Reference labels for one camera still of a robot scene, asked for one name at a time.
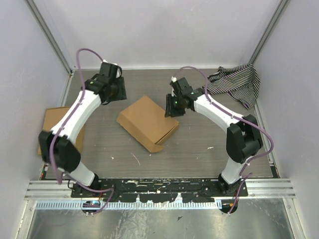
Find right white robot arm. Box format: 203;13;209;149
165;89;263;197

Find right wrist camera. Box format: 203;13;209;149
170;77;193;96

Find right aluminium corner post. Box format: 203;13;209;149
249;0;290;65

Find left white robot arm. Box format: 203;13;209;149
38;73;127;198

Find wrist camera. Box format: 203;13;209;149
99;59;123;79
170;77;193;96

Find aluminium front rail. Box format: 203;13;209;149
25;178;296;203

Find aluminium corner post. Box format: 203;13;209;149
249;0;290;65
25;0;73;75

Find slotted cable duct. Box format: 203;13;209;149
35;200;222;210

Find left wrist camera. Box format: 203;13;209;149
99;59;123;79

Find left aluminium corner post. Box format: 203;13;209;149
25;0;73;75

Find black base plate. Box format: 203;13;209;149
70;178;249;199

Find striped cloth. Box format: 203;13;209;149
202;64;261;110

